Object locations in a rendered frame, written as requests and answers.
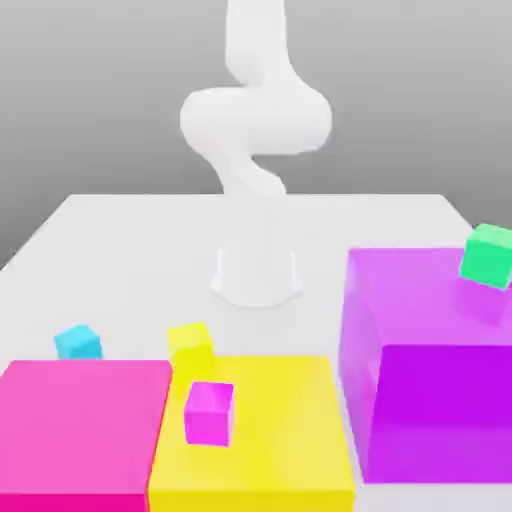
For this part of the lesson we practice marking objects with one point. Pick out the large yellow box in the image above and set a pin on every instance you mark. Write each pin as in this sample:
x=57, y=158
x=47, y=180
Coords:
x=272, y=432

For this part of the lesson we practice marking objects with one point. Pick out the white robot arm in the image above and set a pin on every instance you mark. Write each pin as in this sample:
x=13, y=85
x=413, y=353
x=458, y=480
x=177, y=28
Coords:
x=256, y=120

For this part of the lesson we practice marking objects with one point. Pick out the small yellow cube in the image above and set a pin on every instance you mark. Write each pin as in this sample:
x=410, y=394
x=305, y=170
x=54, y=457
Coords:
x=190, y=344

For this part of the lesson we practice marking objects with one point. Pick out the small cyan cube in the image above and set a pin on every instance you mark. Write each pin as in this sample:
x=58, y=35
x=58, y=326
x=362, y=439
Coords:
x=78, y=343

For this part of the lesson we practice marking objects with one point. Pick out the large purple box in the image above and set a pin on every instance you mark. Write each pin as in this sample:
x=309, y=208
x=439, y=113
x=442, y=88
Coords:
x=432, y=360

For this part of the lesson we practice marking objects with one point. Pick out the small magenta cube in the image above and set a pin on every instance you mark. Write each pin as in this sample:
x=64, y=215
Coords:
x=208, y=414

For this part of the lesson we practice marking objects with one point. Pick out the large pink box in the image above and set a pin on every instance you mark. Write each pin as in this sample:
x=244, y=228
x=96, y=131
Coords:
x=80, y=424

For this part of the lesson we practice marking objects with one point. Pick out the small green cube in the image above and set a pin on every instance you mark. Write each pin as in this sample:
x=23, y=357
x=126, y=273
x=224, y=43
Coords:
x=486, y=256

